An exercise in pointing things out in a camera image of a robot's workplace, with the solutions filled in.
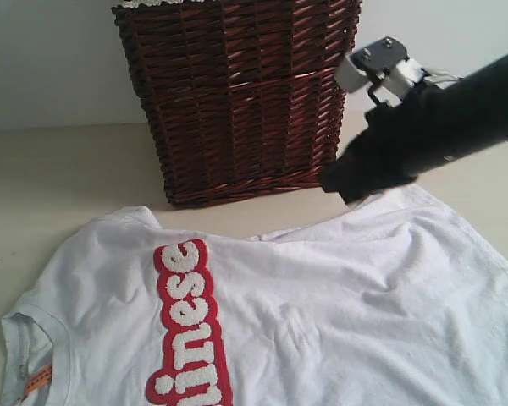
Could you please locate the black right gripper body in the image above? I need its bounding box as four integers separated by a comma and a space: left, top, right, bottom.
346, 91, 450, 183

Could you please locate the white t-shirt red lettering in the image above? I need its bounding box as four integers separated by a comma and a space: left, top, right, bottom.
0, 186, 508, 405

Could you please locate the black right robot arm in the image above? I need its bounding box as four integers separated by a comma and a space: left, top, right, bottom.
319, 36, 508, 204

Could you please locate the dark red wicker basket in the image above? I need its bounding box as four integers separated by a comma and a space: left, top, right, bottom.
112, 0, 362, 207

